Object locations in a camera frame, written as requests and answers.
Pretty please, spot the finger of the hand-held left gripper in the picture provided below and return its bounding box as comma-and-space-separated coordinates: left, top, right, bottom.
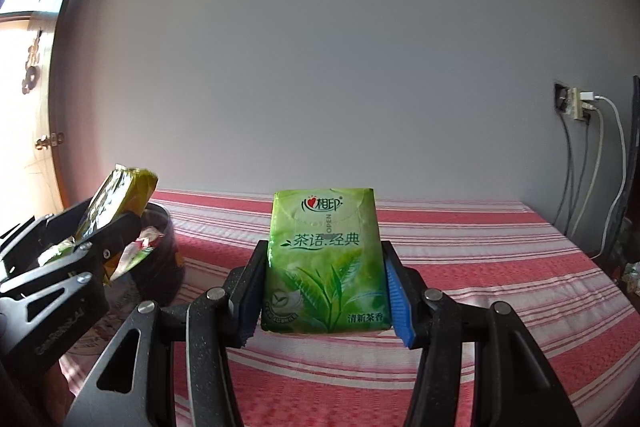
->
0, 212, 144, 308
0, 201, 96, 280

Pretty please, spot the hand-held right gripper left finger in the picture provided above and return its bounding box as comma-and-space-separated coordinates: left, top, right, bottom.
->
62, 239, 271, 427

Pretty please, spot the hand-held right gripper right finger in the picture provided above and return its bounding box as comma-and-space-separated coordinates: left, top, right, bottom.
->
381, 241, 583, 427

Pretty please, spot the yellow-green packet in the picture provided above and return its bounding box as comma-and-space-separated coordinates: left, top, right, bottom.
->
75, 164, 160, 288

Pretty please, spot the printed metal tin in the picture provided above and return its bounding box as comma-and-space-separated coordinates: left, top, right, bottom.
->
102, 202, 187, 310

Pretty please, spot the green leaf-print tissue pack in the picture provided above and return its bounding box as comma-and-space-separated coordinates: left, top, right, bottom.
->
260, 188, 393, 334

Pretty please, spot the wooden door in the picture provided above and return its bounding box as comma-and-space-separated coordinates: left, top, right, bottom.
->
0, 0, 88, 228

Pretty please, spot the red white striped blanket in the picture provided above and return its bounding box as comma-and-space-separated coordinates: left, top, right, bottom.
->
60, 188, 640, 427

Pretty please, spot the beige plug adapter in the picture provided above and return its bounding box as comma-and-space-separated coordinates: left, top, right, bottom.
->
570, 88, 594, 122

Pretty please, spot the dark grey cable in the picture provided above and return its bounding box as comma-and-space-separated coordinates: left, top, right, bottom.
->
555, 114, 573, 228

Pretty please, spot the black cable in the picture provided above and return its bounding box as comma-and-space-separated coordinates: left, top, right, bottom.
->
565, 122, 592, 233

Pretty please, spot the pale grey cable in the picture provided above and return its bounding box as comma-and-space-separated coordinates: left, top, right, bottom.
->
570, 109, 606, 238

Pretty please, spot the black wall socket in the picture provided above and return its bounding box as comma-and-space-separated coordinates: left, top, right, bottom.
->
554, 82, 573, 112

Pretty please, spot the white charger cable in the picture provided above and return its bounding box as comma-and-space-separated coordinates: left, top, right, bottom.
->
590, 96, 628, 260

